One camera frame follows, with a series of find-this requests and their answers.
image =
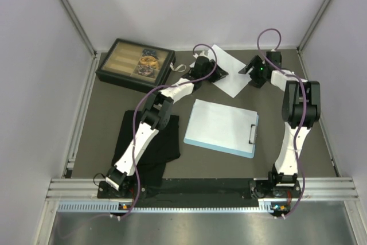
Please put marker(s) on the white ribbon tab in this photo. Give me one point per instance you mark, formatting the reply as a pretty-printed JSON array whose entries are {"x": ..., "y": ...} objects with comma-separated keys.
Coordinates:
[{"x": 179, "y": 68}]

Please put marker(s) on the blue black small items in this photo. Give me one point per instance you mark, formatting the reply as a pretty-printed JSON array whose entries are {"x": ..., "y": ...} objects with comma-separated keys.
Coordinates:
[{"x": 149, "y": 52}]

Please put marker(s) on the left aluminium corner post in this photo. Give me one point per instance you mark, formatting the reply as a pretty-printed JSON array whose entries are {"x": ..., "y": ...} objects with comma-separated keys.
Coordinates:
[{"x": 78, "y": 26}]

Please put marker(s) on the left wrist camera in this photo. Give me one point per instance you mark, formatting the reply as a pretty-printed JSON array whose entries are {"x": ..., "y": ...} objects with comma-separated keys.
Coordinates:
[{"x": 203, "y": 53}]

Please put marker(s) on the aluminium front frame rail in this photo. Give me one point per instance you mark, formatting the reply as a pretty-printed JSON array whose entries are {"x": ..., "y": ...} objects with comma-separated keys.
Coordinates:
[{"x": 329, "y": 189}]

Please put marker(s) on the yellow rubber bands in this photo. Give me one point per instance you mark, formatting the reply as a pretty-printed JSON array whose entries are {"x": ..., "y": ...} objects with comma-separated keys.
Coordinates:
[{"x": 150, "y": 61}]

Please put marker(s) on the black cloth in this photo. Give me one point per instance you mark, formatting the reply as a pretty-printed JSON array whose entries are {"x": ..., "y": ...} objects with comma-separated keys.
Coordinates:
[{"x": 162, "y": 149}]

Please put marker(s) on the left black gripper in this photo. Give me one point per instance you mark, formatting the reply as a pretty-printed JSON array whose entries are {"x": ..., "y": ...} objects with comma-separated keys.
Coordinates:
[{"x": 218, "y": 74}]

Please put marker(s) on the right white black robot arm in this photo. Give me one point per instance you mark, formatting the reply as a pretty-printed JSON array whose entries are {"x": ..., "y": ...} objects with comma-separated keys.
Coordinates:
[{"x": 301, "y": 108}]

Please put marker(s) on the black compartment display box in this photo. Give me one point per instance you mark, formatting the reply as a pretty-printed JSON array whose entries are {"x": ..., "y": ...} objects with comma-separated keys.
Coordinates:
[{"x": 121, "y": 66}]

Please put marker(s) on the right aluminium corner post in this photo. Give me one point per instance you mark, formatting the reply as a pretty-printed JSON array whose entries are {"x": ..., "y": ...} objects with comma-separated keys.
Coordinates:
[{"x": 314, "y": 24}]

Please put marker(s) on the grey slotted cable duct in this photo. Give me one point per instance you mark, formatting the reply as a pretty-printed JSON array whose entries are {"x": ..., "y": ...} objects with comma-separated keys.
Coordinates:
[{"x": 117, "y": 207}]

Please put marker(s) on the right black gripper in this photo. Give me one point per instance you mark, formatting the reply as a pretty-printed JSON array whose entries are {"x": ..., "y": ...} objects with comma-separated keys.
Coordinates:
[{"x": 255, "y": 62}]

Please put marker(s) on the white paper sheet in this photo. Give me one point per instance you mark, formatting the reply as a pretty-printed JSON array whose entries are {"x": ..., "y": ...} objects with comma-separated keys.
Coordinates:
[
  {"x": 234, "y": 82},
  {"x": 220, "y": 124}
]

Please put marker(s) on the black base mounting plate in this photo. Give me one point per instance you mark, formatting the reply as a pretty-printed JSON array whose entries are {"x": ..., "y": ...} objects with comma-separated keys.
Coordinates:
[{"x": 186, "y": 188}]

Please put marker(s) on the aluminium corner post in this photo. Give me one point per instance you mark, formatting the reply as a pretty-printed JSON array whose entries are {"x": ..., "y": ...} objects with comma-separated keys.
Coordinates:
[
  {"x": 314, "y": 24},
  {"x": 78, "y": 26}
]

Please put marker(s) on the light blue clipboard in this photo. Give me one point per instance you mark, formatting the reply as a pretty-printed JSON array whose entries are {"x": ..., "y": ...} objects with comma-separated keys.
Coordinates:
[{"x": 249, "y": 150}]

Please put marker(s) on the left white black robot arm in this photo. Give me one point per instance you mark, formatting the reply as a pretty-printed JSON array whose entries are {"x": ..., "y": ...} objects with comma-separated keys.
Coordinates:
[{"x": 156, "y": 115}]

